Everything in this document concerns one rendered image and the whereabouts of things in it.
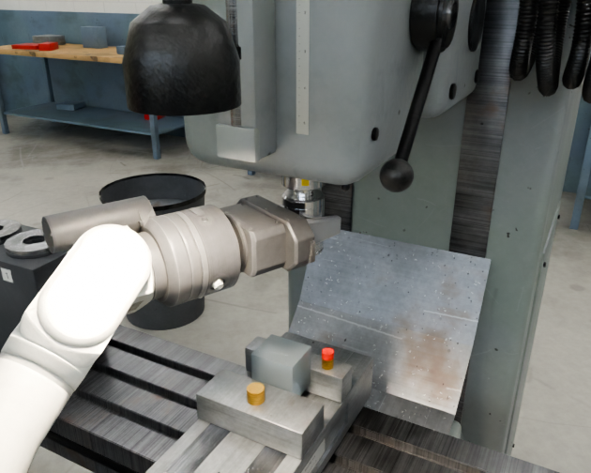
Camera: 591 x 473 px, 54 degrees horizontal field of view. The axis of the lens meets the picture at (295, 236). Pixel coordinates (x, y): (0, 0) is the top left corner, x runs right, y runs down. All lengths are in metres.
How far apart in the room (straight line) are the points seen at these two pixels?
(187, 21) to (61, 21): 6.82
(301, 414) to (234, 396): 0.09
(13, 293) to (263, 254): 0.52
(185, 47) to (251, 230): 0.26
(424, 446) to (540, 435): 1.52
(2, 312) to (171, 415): 0.33
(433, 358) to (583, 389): 1.68
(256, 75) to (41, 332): 0.26
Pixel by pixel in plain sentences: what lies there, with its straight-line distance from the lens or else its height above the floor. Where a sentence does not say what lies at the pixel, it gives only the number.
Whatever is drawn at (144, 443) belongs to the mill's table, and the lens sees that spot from 0.86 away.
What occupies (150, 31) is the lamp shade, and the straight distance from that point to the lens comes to 0.36.
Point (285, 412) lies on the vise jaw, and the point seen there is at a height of 1.02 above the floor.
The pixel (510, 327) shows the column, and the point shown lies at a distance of 1.05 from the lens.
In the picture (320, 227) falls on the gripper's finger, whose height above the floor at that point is 1.24.
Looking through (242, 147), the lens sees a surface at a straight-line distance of 0.50.
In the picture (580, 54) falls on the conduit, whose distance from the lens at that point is 0.74.
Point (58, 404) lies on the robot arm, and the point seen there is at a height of 1.18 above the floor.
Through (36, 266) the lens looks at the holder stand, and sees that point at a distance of 0.95.
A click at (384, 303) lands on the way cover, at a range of 1.03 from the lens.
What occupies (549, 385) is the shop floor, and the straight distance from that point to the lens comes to 2.61.
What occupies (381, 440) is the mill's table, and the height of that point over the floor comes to 0.90.
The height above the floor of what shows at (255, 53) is 1.43.
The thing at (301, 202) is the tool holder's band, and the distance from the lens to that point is 0.62.
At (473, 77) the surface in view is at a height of 1.37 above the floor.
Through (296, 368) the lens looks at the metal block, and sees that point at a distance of 0.73.
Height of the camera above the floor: 1.48
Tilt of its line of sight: 24 degrees down
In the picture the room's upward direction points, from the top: straight up
